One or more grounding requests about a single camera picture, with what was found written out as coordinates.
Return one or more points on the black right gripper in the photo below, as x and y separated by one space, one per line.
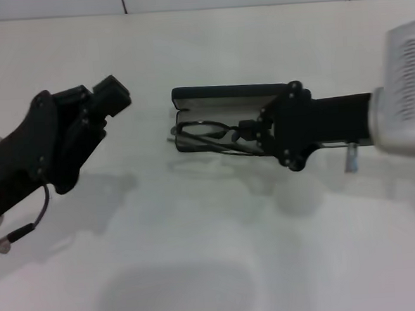
318 120

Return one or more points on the black thin-frame glasses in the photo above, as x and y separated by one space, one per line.
227 127

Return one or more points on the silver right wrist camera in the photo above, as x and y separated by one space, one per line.
409 62

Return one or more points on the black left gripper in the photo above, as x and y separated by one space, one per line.
24 163

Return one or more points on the black glasses case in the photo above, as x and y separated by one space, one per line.
224 91

